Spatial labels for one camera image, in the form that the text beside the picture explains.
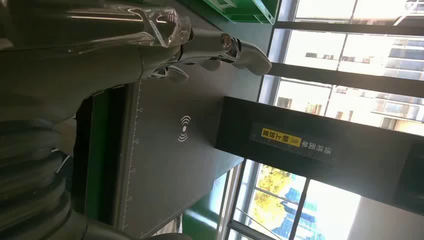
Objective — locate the green conveyor belt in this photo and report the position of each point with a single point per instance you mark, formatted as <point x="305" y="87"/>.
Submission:
<point x="198" y="222"/>

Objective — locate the black inbound scanner machine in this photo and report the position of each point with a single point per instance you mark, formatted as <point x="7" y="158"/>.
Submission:
<point x="159" y="165"/>

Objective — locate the dark window frame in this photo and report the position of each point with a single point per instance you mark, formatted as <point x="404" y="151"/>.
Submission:
<point x="331" y="78"/>

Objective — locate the green plastic crate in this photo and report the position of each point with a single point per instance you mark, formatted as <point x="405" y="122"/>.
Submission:
<point x="245" y="10"/>

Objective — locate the black yellow label sticker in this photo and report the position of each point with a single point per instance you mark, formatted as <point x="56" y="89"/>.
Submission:
<point x="281" y="137"/>

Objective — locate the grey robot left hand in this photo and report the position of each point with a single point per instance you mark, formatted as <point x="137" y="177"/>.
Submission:
<point x="82" y="56"/>

